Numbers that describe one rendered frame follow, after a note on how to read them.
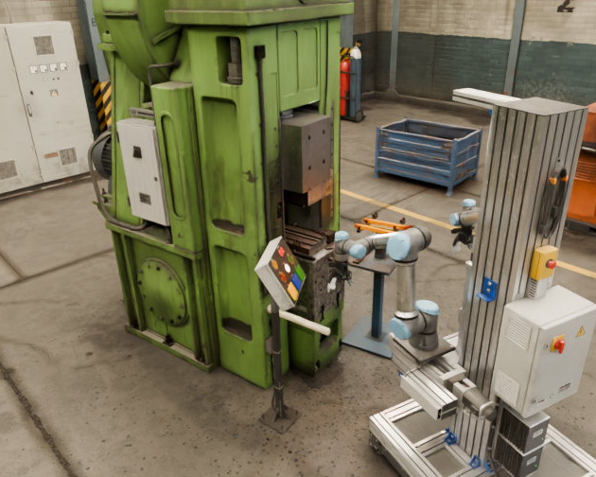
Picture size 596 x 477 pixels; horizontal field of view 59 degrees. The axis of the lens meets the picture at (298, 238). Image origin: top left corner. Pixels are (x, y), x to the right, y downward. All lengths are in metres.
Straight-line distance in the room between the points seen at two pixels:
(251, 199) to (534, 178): 1.53
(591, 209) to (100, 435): 5.12
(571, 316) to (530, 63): 8.68
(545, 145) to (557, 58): 8.45
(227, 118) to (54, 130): 5.12
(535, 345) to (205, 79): 2.11
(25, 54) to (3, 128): 0.96
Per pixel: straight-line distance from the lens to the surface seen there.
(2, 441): 3.92
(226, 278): 3.55
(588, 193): 6.35
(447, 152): 6.93
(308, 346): 3.70
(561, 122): 2.26
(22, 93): 7.81
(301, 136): 3.03
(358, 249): 2.71
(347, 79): 10.71
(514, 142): 2.28
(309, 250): 3.34
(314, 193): 3.24
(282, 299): 2.79
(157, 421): 3.67
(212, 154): 3.23
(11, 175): 7.92
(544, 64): 10.76
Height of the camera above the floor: 2.49
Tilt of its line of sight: 26 degrees down
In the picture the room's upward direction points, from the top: 2 degrees counter-clockwise
